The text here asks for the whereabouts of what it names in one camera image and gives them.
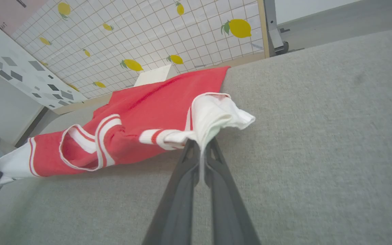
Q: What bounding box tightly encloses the white speckled terrazzo panel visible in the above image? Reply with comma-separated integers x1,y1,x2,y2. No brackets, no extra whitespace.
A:
0,12,88,110

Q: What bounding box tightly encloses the grey metal stand with caster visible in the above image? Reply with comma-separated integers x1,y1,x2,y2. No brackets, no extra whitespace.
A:
263,0,289,56

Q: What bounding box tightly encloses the red white basketball jersey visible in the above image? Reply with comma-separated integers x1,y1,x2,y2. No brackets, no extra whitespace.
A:
0,66,256,186

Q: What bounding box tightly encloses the grey fabric sofa cushion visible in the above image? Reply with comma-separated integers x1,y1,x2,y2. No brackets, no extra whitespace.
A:
0,26,392,245

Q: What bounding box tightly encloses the pink panel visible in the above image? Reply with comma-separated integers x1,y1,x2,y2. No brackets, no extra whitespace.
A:
0,0,49,36

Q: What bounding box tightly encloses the white box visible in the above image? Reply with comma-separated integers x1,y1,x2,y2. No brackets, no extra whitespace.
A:
134,64,178,87

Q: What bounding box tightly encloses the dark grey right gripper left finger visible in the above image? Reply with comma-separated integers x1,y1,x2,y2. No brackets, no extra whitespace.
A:
142,139,201,245

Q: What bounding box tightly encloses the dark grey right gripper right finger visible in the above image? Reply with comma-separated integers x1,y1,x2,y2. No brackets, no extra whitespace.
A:
203,136,261,245

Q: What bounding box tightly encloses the lemon print grid partition screen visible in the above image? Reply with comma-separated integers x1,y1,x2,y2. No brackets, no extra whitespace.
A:
11,0,272,115

